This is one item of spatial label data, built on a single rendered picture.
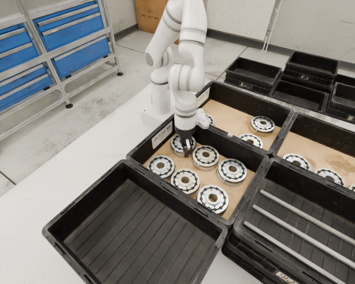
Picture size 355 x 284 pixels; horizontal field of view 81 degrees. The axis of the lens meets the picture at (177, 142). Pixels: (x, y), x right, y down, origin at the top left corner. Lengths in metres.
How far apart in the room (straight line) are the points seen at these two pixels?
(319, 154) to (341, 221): 0.28
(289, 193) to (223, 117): 0.43
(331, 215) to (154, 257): 0.57
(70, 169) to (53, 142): 1.27
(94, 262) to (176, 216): 0.26
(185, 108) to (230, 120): 0.41
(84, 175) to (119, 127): 0.33
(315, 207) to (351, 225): 0.10
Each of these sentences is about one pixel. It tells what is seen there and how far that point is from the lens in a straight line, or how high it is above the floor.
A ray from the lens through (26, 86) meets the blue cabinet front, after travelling 2.40.
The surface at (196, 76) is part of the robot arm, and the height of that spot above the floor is 1.19.
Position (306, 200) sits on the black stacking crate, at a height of 0.83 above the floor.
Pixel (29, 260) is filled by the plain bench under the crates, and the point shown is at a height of 0.70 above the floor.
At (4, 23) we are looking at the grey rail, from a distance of 2.24.
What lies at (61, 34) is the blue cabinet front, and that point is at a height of 0.71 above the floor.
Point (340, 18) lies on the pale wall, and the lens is 3.70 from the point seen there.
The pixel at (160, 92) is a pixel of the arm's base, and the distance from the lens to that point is 1.00.
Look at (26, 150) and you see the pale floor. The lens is 2.39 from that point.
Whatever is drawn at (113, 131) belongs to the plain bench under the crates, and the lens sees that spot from 1.16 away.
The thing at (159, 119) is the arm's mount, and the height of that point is 0.79.
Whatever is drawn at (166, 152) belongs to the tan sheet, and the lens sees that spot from 0.84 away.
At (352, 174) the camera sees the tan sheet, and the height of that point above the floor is 0.83.
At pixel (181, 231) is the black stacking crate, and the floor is 0.83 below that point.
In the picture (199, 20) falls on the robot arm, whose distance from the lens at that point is 0.61.
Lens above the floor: 1.48
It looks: 48 degrees down
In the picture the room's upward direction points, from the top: straight up
